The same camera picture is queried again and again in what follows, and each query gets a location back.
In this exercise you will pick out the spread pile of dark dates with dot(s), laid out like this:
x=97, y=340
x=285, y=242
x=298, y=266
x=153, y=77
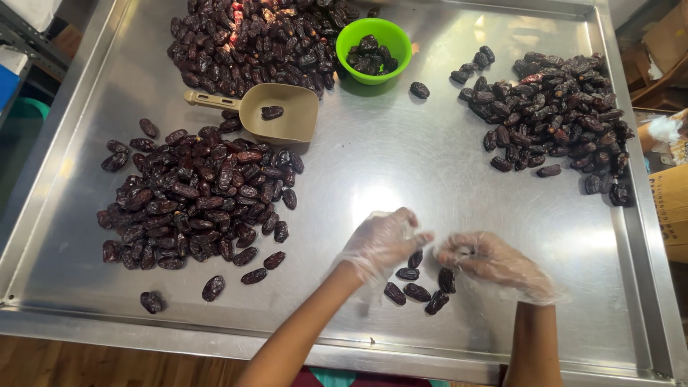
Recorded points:
x=553, y=113

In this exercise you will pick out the printed cardboard carton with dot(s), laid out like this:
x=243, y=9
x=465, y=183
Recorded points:
x=672, y=207

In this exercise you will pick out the stack of cardboard boxes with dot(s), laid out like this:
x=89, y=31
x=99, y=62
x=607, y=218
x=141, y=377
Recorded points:
x=658, y=48

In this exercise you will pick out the person's right hand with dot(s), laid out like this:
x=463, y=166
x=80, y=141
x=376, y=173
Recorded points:
x=500, y=266

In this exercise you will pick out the date pile with reddish pieces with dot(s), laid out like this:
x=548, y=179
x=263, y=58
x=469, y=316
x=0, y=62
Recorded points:
x=252, y=48

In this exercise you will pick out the large pile of dark dates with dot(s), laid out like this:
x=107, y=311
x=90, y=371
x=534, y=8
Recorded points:
x=199, y=199

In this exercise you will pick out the person's teal and maroon clothing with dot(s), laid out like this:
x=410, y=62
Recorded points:
x=333, y=377

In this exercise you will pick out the white plastic bag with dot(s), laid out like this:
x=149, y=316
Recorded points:
x=664, y=129

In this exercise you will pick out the teal bucket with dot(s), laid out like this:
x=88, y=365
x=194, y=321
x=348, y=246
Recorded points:
x=29, y=109

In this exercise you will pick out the single dark date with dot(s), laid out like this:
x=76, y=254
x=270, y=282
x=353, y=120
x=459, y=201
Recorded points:
x=151, y=302
x=213, y=288
x=272, y=112
x=420, y=90

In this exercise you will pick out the person's left hand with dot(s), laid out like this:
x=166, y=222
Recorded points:
x=376, y=244

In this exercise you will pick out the small cluster of loose dates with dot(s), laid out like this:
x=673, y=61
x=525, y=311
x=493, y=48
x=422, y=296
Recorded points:
x=417, y=292

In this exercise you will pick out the metal shelf rack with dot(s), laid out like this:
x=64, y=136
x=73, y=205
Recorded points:
x=21, y=48

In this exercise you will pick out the heap of dates in bowl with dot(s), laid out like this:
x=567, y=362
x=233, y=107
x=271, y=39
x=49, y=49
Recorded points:
x=371, y=56

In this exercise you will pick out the person's right fingers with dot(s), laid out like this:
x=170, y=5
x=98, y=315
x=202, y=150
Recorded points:
x=457, y=250

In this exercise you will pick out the green plastic bowl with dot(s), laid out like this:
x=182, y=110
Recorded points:
x=376, y=29

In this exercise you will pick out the beige plastic scoop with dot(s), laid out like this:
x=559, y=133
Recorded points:
x=285, y=115

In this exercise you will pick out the large stainless steel tray table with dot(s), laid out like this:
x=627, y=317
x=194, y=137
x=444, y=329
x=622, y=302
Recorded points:
x=376, y=161

